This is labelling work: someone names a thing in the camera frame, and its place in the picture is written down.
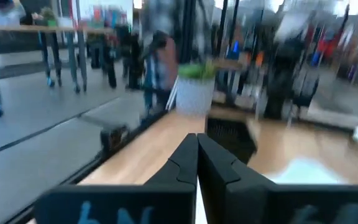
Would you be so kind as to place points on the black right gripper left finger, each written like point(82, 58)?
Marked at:
point(120, 205)

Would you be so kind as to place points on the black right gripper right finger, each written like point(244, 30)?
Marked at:
point(275, 205)

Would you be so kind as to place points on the black slotted plastic basket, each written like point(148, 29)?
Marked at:
point(228, 140)

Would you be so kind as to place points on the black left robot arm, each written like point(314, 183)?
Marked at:
point(283, 77)

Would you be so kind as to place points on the white plastic bin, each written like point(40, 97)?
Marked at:
point(306, 172)

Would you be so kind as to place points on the potted green succulent plant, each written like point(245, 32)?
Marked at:
point(194, 96)

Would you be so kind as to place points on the person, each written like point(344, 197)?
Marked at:
point(166, 62)
point(2, 14)

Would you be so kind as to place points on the wooden table grey legs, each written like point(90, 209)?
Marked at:
point(42, 28)

